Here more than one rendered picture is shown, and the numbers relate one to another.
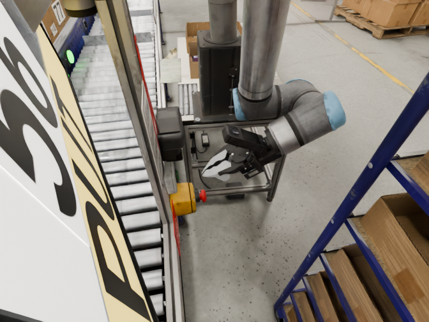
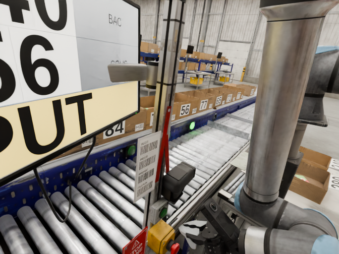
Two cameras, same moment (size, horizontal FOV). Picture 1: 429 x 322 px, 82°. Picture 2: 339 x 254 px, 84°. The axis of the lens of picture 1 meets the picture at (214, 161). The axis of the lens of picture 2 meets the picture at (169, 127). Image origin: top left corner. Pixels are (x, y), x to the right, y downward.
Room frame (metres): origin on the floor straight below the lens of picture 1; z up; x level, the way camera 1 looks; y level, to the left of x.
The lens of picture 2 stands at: (0.08, -0.22, 1.44)
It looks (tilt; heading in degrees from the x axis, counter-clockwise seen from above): 21 degrees down; 45
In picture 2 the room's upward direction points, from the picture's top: 8 degrees clockwise
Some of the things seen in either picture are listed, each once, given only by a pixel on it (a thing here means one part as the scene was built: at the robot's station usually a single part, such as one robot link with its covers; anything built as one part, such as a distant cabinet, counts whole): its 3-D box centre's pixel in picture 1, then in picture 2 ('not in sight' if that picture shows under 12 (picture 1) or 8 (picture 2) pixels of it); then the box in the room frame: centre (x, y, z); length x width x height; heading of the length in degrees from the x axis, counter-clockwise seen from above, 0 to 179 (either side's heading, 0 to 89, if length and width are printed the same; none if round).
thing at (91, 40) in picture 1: (119, 40); (226, 130); (1.83, 0.68, 0.76); 0.46 x 0.01 x 0.09; 100
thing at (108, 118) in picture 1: (106, 119); (178, 163); (0.96, 0.52, 0.72); 0.52 x 0.05 x 0.05; 100
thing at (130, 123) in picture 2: not in sight; (111, 119); (0.65, 0.93, 0.96); 0.39 x 0.29 x 0.17; 10
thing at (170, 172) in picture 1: (171, 176); (160, 210); (0.43, 0.12, 0.95); 0.07 x 0.03 x 0.07; 10
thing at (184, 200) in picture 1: (184, 188); (169, 232); (0.47, 0.09, 0.84); 0.15 x 0.09 x 0.07; 10
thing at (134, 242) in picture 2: (175, 218); (141, 244); (0.36, 0.11, 0.85); 0.16 x 0.01 x 0.13; 10
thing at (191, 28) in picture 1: (214, 36); (298, 156); (1.80, 0.00, 0.80); 0.38 x 0.28 x 0.10; 93
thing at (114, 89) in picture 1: (111, 91); (196, 151); (1.22, 0.57, 0.72); 0.52 x 0.05 x 0.05; 100
